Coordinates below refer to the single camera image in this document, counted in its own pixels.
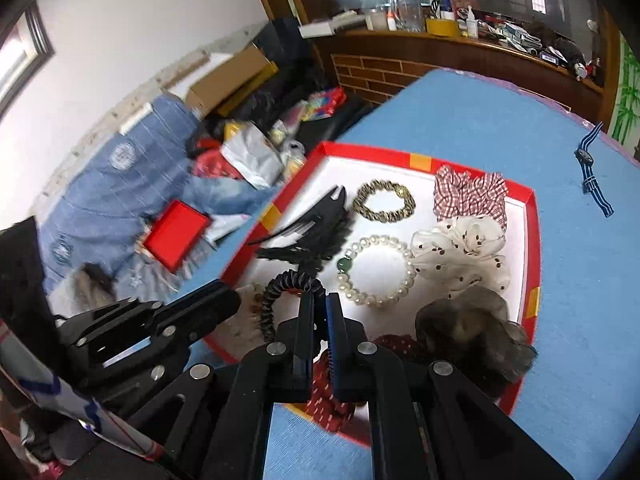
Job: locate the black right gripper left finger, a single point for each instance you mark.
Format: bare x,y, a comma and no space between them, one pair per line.
298,336

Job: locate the red white shallow box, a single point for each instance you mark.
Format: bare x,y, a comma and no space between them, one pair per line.
349,165

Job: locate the yellow container on shelf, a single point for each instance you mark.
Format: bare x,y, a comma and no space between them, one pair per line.
442,28

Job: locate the blue bed blanket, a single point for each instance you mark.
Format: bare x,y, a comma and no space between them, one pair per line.
574,271

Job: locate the striped sleeve forearm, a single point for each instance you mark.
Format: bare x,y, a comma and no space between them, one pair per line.
48,390

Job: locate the wooden headboard shelf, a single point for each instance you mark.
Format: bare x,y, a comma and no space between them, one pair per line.
377,65

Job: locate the bamboo wall painting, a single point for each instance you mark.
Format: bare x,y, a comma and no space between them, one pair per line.
625,122

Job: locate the small red box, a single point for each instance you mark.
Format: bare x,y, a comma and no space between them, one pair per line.
175,233

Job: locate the white pearl bracelet green bead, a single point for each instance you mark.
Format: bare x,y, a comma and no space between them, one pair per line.
376,272

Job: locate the red white-dotted scrunchie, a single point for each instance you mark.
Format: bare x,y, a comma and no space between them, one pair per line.
333,415

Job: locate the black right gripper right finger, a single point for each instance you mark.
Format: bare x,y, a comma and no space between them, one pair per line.
349,371

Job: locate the white black-dotted scrunchie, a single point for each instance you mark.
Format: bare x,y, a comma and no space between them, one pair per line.
461,252

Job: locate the black claw hair clip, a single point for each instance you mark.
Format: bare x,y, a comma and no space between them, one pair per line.
323,230

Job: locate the denim jeans pile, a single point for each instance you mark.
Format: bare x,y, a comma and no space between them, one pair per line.
130,182

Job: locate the red white plaid scrunchie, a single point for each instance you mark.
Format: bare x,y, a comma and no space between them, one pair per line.
458,194

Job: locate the cardboard box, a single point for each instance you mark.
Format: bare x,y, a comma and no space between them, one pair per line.
223,81

